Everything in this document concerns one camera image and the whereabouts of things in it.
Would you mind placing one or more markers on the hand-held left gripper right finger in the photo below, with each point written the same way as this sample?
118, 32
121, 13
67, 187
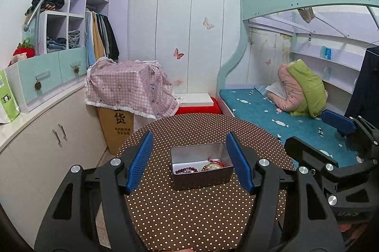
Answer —
241, 163

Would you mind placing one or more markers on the lavender bed wall shelf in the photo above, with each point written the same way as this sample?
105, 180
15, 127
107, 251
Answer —
334, 68

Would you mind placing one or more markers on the dark navy hanging jacket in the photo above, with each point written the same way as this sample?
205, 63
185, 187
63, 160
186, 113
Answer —
365, 86

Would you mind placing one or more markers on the pink butterfly wall sticker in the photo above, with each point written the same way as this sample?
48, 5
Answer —
178, 53

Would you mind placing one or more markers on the red cushion with white board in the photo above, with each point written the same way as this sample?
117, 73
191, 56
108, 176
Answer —
201, 108

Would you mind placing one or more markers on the pink green quilt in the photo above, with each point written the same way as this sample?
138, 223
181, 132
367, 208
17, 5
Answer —
302, 89

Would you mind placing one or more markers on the white low cabinet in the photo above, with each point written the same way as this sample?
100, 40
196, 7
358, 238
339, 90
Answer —
38, 145

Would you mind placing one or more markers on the pink checked cloth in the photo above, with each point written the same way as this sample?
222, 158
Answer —
130, 83

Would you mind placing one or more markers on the green white bag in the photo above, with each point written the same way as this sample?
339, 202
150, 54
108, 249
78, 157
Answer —
7, 101

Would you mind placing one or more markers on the brown cardboard box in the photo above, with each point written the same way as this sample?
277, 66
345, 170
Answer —
117, 130

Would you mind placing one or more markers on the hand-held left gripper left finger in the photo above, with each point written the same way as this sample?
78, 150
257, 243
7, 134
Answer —
139, 163

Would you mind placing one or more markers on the red strawberry plush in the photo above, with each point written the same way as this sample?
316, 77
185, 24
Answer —
23, 52

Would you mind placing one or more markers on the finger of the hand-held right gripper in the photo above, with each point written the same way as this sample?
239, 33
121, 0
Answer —
311, 154
339, 123

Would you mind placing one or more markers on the beige butterfly wall sticker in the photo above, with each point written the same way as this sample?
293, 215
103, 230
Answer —
208, 23

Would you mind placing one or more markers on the dark clothes pile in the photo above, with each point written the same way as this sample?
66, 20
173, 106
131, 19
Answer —
47, 3

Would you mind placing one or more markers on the mustard yellow hanging shirt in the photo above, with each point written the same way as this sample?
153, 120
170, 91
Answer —
98, 38

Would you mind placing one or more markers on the grey metal tin box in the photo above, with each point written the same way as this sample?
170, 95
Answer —
201, 181

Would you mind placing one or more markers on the teal drawer unit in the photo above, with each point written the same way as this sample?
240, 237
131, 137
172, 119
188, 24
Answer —
47, 74

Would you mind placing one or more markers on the pine cone ornament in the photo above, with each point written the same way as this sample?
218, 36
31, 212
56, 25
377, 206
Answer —
38, 85
77, 69

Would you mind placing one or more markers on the small blue box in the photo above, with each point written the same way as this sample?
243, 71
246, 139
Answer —
327, 53

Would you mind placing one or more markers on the folded blue jeans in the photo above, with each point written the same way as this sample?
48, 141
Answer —
56, 45

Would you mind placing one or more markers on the small butterfly wall sticker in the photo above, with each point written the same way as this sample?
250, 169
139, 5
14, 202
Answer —
268, 62

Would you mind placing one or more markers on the black hanging jacket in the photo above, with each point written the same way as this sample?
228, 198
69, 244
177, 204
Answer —
113, 38

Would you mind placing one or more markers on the lavender staircase shelf unit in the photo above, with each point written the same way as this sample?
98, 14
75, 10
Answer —
77, 3

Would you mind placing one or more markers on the pale jade pendant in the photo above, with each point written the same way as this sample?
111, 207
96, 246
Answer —
210, 167

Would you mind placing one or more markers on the tan hanging cloth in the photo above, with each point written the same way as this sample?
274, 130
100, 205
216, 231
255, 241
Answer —
306, 14

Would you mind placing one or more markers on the white pillow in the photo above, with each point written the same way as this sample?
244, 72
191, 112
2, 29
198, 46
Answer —
275, 90

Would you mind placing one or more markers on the folded light jeans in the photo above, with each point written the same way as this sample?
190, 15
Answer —
74, 38

